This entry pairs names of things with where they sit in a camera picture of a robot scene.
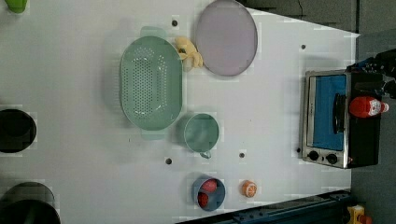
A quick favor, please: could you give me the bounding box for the red plush ketchup bottle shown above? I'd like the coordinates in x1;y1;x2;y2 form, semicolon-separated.
349;96;389;119

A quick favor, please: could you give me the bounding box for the black toaster oven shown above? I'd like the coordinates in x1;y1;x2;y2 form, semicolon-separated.
301;70;383;169

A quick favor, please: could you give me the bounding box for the green mug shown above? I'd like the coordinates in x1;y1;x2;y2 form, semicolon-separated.
182;113;219;160

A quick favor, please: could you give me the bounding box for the green oval colander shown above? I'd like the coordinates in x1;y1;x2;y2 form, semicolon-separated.
119;26;183;140

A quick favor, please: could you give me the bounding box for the yellow plush banana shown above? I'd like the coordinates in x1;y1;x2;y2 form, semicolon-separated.
175;36;204;72

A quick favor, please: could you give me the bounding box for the red plush strawberry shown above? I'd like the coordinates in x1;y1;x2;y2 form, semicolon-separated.
201;179;218;192

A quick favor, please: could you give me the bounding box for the purple round plate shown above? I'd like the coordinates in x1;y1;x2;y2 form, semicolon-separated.
195;0;258;76

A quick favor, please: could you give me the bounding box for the blue bowl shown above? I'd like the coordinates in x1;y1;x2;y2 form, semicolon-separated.
191;175;226;212

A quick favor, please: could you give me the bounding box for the orange slice toy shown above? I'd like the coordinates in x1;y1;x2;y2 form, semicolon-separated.
241;180;257;198

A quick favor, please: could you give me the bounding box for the yellow clamp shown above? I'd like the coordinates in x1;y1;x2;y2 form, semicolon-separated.
347;205;373;224

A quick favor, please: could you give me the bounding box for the green object corner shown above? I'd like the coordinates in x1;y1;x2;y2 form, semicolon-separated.
5;0;28;14

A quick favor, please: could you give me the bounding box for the blue metal frame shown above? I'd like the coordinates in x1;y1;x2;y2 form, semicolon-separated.
177;190;356;224

